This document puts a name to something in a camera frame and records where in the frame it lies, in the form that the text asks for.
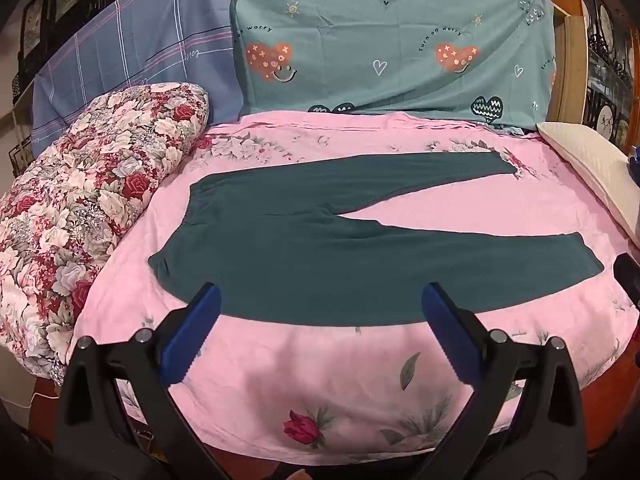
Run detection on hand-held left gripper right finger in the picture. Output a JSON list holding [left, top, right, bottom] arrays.
[[415, 282, 586, 480]]

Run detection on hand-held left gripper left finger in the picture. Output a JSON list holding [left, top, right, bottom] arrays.
[[54, 282, 223, 480]]

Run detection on dark teal pants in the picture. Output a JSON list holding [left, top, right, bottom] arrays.
[[147, 152, 604, 328]]

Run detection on pink floral bedsheet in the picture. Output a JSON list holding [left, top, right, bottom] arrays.
[[65, 110, 640, 466]]

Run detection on white pillow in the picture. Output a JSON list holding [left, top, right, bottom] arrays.
[[536, 121, 640, 241]]

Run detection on red white floral quilt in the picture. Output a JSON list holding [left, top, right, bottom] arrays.
[[0, 81, 210, 381]]

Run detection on wooden display shelf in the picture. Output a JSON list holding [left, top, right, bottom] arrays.
[[530, 0, 640, 156]]

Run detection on blue plaid cloth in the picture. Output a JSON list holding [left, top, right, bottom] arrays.
[[30, 0, 246, 158]]

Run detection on teal heart printed cloth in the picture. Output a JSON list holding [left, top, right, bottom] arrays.
[[230, 0, 557, 133]]

